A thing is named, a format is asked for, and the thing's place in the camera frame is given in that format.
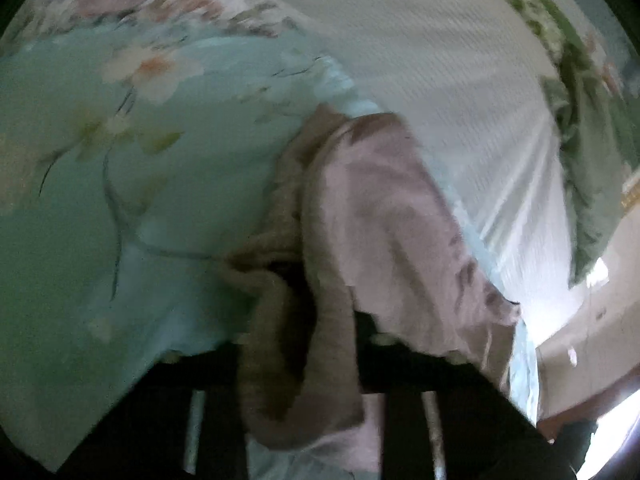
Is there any green ruffled pillow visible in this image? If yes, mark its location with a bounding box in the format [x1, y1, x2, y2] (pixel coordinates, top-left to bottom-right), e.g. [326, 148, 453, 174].
[504, 0, 639, 286]

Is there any white ribbed bedspread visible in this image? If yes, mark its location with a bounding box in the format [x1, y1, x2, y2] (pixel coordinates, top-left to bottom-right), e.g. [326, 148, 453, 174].
[278, 0, 584, 342]

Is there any light blue floral quilt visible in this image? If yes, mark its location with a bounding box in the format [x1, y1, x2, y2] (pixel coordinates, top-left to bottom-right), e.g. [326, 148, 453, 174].
[0, 24, 542, 480]

